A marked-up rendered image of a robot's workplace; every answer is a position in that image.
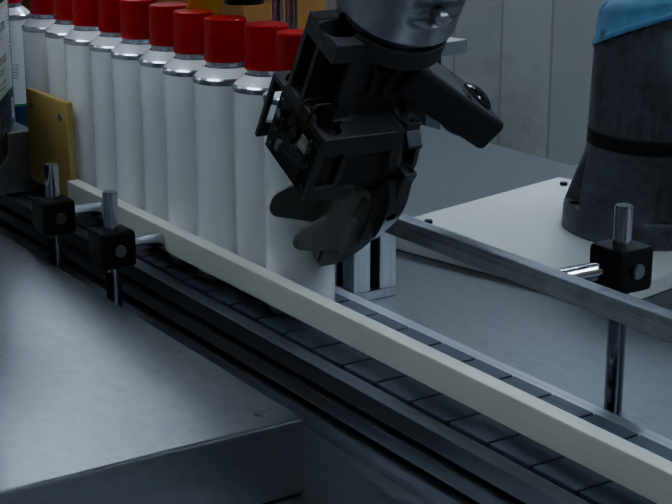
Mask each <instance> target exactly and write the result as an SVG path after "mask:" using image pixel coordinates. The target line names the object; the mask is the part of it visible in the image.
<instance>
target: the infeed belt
mask: <svg viewBox="0 0 672 504"><path fill-rule="evenodd" d="M17 194H19V195H21V196H23V197H25V198H27V199H29V200H30V201H32V199H33V198H35V197H40V196H45V191H44V190H32V191H25V192H17ZM75 222H76V225H77V226H79V227H80V228H82V229H84V230H86V231H89V229H90V228H92V227H98V226H104V224H103V223H102V222H100V221H98V219H97V216H91V217H84V218H78V219H75ZM136 258H138V259H140V260H141V261H143V262H145V263H147V264H149V265H151V266H152V267H154V268H156V269H158V270H160V271H162V272H164V273H165V274H167V275H169V276H171V277H173V278H175V279H176V280H178V281H180V282H182V283H184V284H186V285H188V286H189V287H191V288H193V289H195V290H197V291H199V292H201V293H202V294H204V295H206V296H208V297H210V298H212V299H213V300H215V301H217V302H219V303H221V304H223V305H225V306H226V307H228V308H230V309H232V310H234V311H236V312H238V313H239V314H241V315H243V316H245V317H247V318H249V319H250V320H252V321H254V322H256V323H258V324H260V325H262V326H263V327H265V328H267V329H269V330H271V331H273V332H274V333H276V334H278V335H280V336H282V337H284V338H286V339H287V340H289V341H291V342H293V343H295V344H297V345H299V346H300V347H302V348H304V349H306V350H308V351H310V352H311V353H313V354H315V355H317V356H319V357H321V358H323V359H324V360H326V361H328V362H330V363H332V364H334V365H336V366H337V367H339V368H341V369H343V370H345V371H347V372H348V373H350V374H352V375H354V376H356V377H358V378H360V379H361V380H363V381H365V382H367V383H369V384H371V385H372V386H374V387H376V388H378V389H380V390H382V391H384V392H385V393H387V394H389V395H391V396H393V397H395V398H397V399H398V400H400V401H402V402H404V403H406V404H408V405H409V406H411V407H413V408H415V409H417V410H419V411H421V412H422V413H424V414H426V415H428V416H430V417H432V418H434V419H435V420H437V421H439V422H441V423H443V424H445V425H446V426H448V427H450V428H452V429H454V430H456V431H458V432H459V433H461V434H463V435H465V436H467V437H469V438H470V439H472V440H474V441H476V442H478V443H480V444H482V445H483V446H485V447H487V448H489V449H491V450H493V451H495V452H496V453H498V454H500V455H502V456H504V457H506V458H507V459H509V460H511V461H513V462H515V463H517V464H519V465H520V466H522V467H524V468H526V469H528V470H530V471H531V472H533V473H535V474H537V475H539V476H541V477H543V478H544V479H546V480H548V481H550V482H552V483H554V484H556V485H557V486H559V487H561V488H563V489H565V490H567V491H568V492H570V493H572V494H574V495H576V496H578V497H580V498H581V499H583V500H585V501H587V502H589V503H591V504H657V503H655V502H653V501H651V500H649V499H647V498H645V497H643V496H641V495H639V494H637V493H635V492H633V491H631V490H629V489H628V488H626V487H624V486H622V485H620V484H618V483H616V482H614V481H612V480H610V479H608V478H606V477H604V476H602V475H600V474H598V473H596V472H594V471H592V470H591V469H589V468H587V467H585V466H583V465H581V464H579V463H577V462H575V461H573V460H571V459H569V458H567V457H565V456H563V455H561V454H559V453H557V452H555V451H554V450H552V449H550V448H548V447H546V446H544V445H542V444H540V443H538V442H536V441H534V440H532V439H530V438H528V437H526V436H524V435H522V434H520V433H518V432H516V431H515V430H513V429H511V428H509V427H507V426H505V425H503V424H501V423H499V422H497V421H495V420H493V419H491V418H489V417H487V416H485V415H483V414H481V413H479V412H478V411H476V410H474V409H472V408H470V407H468V406H466V405H464V404H462V403H460V402H458V401H456V400H454V399H452V398H450V397H448V396H446V395H444V394H442V393H441V392H439V391H437V390H435V389H433V388H431V387H429V386H427V385H425V384H423V383H421V382H419V381H417V380H415V379H413V378H411V377H409V376H407V375H405V374H404V373H402V372H400V371H398V370H396V369H394V368H392V367H390V366H388V365H386V364H384V363H382V362H380V361H378V360H376V359H374V358H372V357H370V356H368V355H367V354H365V353H363V352H361V351H359V350H357V349H355V348H353V347H351V346H349V345H347V344H345V343H343V342H341V341H339V340H337V339H335V338H333V337H331V336H330V335H328V334H326V333H324V332H322V331H320V330H318V329H316V328H314V327H312V326H310V325H308V324H306V323H304V322H302V321H300V320H298V319H296V318H293V317H284V316H279V315H276V314H273V313H271V312H269V311H268V310H267V308H266V303H265V302H263V301H261V300H259V299H257V298H254V297H249V296H245V295H243V294H241V293H239V292H238V291H237V288H236V287H234V286H232V285H230V284H228V283H219V282H211V281H207V280H204V279H202V278H200V277H199V275H198V268H197V267H186V266H180V265H176V264H173V263H172V262H170V261H169V253H168V252H166V251H159V250H154V249H151V248H148V249H142V250H136ZM335 302H337V303H339V304H341V305H343V306H345V307H347V308H350V309H352V310H354V311H356V312H358V313H360V314H362V315H364V316H366V317H368V318H371V319H373V320H375V321H377V322H379V323H381V324H383V325H385V326H387V327H389V328H392V329H394V330H396V331H398V332H400V333H402V334H404V335H406V336H408V337H410V338H413V339H415V340H417V341H419V342H421V343H423V344H425V345H427V346H429V347H432V348H434V349H436V350H438V351H440V352H442V353H444V354H446V355H448V356H450V357H453V358H455V359H457V360H459V361H461V362H463V363H465V364H467V365H469V366H471V367H474V368H476V369H478V370H480V371H482V372H484V373H486V374H488V375H490V376H492V377H495V378H497V379H499V380H501V381H503V382H505V383H507V384H509V385H511V386H513V387H516V388H518V389H520V390H522V391H524V392H526V393H528V394H530V395H532V396H534V397H537V398H539V399H541V400H543V401H545V402H547V403H549V404H551V405H553V406H555V407H558V408H560V409H562V410H564V411H566V412H568V413H570V414H572V415H574V416H577V417H579V418H581V419H583V420H585V421H587V422H589V423H591V424H593V425H595V426H598V427H600V428H602V429H604V430H606V431H608V432H610V433H612V434H614V435H616V436H619V437H621V438H623V439H625V440H627V441H629V442H631V443H633V444H635V445H637V446H640V447H642V448H644V449H646V450H648V451H650V452H652V453H654V454H656V455H658V456H661V457H663V458H665V459H667V460H669V461H671V462H672V449H670V448H668V447H665V446H663V445H661V444H659V443H657V442H655V441H653V440H650V439H648V438H646V437H644V436H642V435H639V436H638V434H637V433H635V432H633V431H631V430H629V429H627V428H625V427H623V426H620V425H618V424H616V423H614V422H612V421H610V420H608V419H605V418H603V417H601V416H599V415H597V414H594V415H593V412H590V411H588V410H586V409H584V408H582V407H580V406H578V405H575V404H573V403H571V402H569V401H567V400H565V399H563V398H560V397H558V396H556V395H551V393H550V392H548V391H545V390H543V389H541V388H539V387H537V386H535V385H532V384H530V383H528V382H526V381H524V380H522V379H520V378H517V377H515V376H514V377H512V375H511V374H509V373H507V372H505V371H502V370H500V369H498V368H496V367H494V366H492V365H490V364H487V363H485V362H483V361H481V360H479V359H476V358H475V357H472V356H470V355H468V354H466V353H464V352H462V351H460V350H457V349H455V348H453V347H451V346H449V345H447V344H445V343H441V342H440V341H438V340H436V339H434V338H432V337H430V336H427V335H425V334H423V333H421V332H419V331H417V330H415V329H412V328H409V327H408V326H406V325H404V324H402V323H400V322H397V321H395V320H393V319H391V318H389V317H387V316H385V315H382V314H379V313H378V312H376V311H374V310H372V309H370V308H367V307H365V306H363V305H361V304H359V303H357V302H355V301H352V300H350V299H348V298H346V297H344V296H342V295H340V294H337V293H335Z"/></svg>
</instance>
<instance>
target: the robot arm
mask: <svg viewBox="0 0 672 504"><path fill-rule="evenodd" d="M465 1H466V0H339V4H338V7H337V9H335V10H321V11H310V13H309V16H308V19H307V22H306V25H305V29H304V32H303V35H302V38H301V41H300V44H299V48H298V51H297V54H296V57H295V60H294V63H293V67H292V70H288V71H277V72H274V73H273V76H272V79H271V82H270V86H269V89H268V92H267V95H266V99H265V102H264V105H263V109H262V112H261V115H260V118H259V122H258V125H257V128H256V131H255V135H256V136H257V137H259V136H267V135H268V136H267V139H266V143H265V145H266V147H267V148H268V149H269V151H270V152H271V154H272V155H273V157H274V158H275V159H276V161H277V162H278V164H279V165H280V167H281V168H282V169H283V171H284V172H285V174H286V175H287V176H288V178H289V179H290V181H291V182H292V184H291V185H289V186H287V187H285V188H283V189H281V190H279V191H278V192H276V193H275V194H274V195H273V197H272V199H271V201H270V205H269V209H270V212H271V213H272V214H273V215H274V216H276V217H282V218H289V219H296V220H304V221H311V223H310V224H308V225H306V226H304V227H303V228H301V229H300V230H299V231H298V232H297V233H296V235H295V237H294V239H293V246H294V247H295V248H296V249H298V250H308V251H314V255H315V259H316V261H317V262H318V264H319V265H320V267H322V266H327V265H332V264H336V263H339V262H342V261H344V260H346V259H347V258H349V257H351V256H352V255H354V254H355V253H357V252H358V251H359V250H361V249H362V248H364V247H365V246H366V245H367V244H368V243H369V242H371V241H372V240H374V239H376V238H378V237H379V236H380V235H381V234H382V233H383V232H385V231H386V230H387V229H388V228H389V227H390V226H391V225H392V224H393V223H395V222H396V221H397V219H398V218H399V217H400V215H401V214H402V212H403V210H404V208H405V206H406V203H407V201H408V197H409V193H410V189H411V185H412V183H413V181H414V179H415V178H416V177H417V173H416V171H415V170H414V168H415V166H416V164H417V161H418V156H419V151H420V148H422V141H421V139H422V135H421V129H420V127H421V124H422V122H421V121H420V119H419V118H418V117H417V116H416V113H417V112H418V111H419V110H420V111H422V112H423V113H425V114H426V115H428V116H429V117H431V118H432V119H434V120H435V121H437V122H438V123H440V124H441V125H442V126H443V127H444V128H445V129H446V130H447V131H448V132H450V133H451V134H453V135H456V136H460V137H462V138H463V139H465V140H466V141H468V142H469V143H471V144H472V145H474V146H476V147H477V148H484V147H485V146H486V145H487V144H488V143H489V142H490V141H491V140H492V139H493V138H495V137H496V136H497V135H498V134H499V133H500V132H501V131H502V129H503V122H502V121H501V120H500V119H499V118H498V116H497V115H496V114H495V113H494V112H493V111H492V109H491V108H492V107H491V104H490V101H489V98H488V96H487V94H486V93H485V92H484V91H483V90H482V89H481V88H480V87H478V86H477V85H474V84H472V83H468V82H465V81H464V80H462V79H461V78H459V77H458V76H457V75H455V74H454V73H452V72H451V71H449V70H448V69H447V68H445V67H444V66H442V65H441V64H440V63H438V62H437V61H438V60H439V59H440V57H441V54H442V52H443V49H444V47H445V44H446V42H447V39H449V38H450V36H451V34H452V33H453V31H454V29H455V26H456V24H457V21H458V19H459V16H460V13H461V11H462V8H463V6H464V3H465ZM592 46H594V52H593V64H592V77H591V89H590V101H589V114H588V128H587V139H586V147H585V150H584V153H583V155H582V157H581V160H580V162H579V164H578V167H577V169H576V172H575V174H574V176H573V179H572V181H571V184H570V186H569V188H568V191H567V193H566V195H565V198H564V202H563V211H562V225H563V227H564V228H565V229H566V230H567V231H569V232H570V233H572V234H574V235H576V236H578V237H580V238H583V239H585V240H588V241H591V242H598V241H603V240H608V239H613V223H614V205H616V204H617V203H630V204H632V205H633V206H634V210H633V227H632V240H635V241H638V242H641V243H644V244H647V245H650V246H651V247H652V248H653V251H672V0H605V1H604V2H603V3H602V4H601V6H600V8H599V11H598V16H597V24H596V32H595V38H594V39H593V40H592ZM277 91H282V92H281V95H280V98H279V101H278V104H277V108H276V111H275V114H274V117H273V119H272V120H266V119H267V116H268V113H269V110H270V107H271V103H272V100H273V97H274V94H275V92H277Z"/></svg>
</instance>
